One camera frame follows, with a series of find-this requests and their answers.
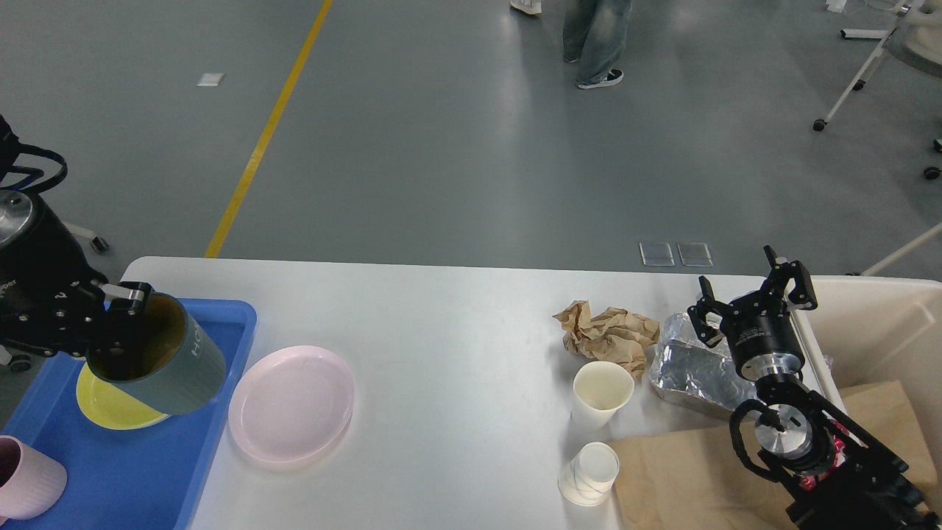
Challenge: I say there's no upright white paper cup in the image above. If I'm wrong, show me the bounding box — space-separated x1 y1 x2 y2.
571 360 636 431

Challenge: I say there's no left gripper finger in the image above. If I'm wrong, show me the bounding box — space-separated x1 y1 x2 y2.
88 279 154 347
1 317 91 358

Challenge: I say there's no white rolling stand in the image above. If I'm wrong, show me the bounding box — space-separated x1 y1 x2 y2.
812 1 941 132

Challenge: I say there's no pink plate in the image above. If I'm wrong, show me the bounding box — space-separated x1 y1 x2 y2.
227 345 355 472

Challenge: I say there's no brown paper bag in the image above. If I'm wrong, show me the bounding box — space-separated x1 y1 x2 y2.
612 381 940 529

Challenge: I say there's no white stand leg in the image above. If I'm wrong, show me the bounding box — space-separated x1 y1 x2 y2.
63 222 109 254
845 222 942 276

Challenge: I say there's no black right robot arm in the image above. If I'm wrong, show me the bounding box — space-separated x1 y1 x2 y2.
687 246 940 529

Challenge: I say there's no white stand leg left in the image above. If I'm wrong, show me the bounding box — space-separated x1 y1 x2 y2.
63 222 109 254

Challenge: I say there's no left floor outlet cover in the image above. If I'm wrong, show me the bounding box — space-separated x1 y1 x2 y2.
639 241 676 267

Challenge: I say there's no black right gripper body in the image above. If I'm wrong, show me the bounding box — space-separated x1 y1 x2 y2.
724 310 805 382

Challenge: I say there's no lying white paper cup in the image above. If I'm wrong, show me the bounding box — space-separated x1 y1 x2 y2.
556 442 621 507

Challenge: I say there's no white stand leg right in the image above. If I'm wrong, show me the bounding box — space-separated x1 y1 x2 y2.
845 222 942 276

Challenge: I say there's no person in jeans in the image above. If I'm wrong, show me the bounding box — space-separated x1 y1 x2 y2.
562 1 633 90

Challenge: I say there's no blue plastic tray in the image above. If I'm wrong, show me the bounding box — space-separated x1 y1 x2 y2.
2 298 257 529

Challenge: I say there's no crumpled brown paper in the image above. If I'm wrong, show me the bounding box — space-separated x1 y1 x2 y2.
553 300 662 378

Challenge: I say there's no dark green mug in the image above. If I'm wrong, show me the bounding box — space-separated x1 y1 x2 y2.
88 292 227 415

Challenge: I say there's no pink ribbed cup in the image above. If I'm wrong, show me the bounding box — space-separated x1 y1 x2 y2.
1 435 68 523

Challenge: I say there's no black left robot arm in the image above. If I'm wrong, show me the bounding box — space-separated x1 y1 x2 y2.
1 121 154 358

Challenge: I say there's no white side table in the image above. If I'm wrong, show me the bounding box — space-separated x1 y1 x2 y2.
1 345 33 373

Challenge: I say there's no crumpled aluminium foil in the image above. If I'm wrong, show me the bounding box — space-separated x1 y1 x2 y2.
645 312 758 420

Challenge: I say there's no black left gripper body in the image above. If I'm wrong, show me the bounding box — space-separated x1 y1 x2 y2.
1 190 108 338

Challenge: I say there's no right floor outlet cover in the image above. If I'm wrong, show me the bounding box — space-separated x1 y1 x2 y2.
676 242 714 267

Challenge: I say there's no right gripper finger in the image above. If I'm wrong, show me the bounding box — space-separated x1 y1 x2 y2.
747 245 818 310
687 276 737 349

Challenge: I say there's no beige plastic bin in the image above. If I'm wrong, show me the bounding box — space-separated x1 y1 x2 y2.
796 275 941 511

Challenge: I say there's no floor outlet cover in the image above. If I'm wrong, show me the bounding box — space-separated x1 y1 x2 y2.
639 241 676 267
676 242 714 267

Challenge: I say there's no yellow plate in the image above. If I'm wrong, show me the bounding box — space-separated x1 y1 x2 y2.
75 366 169 431

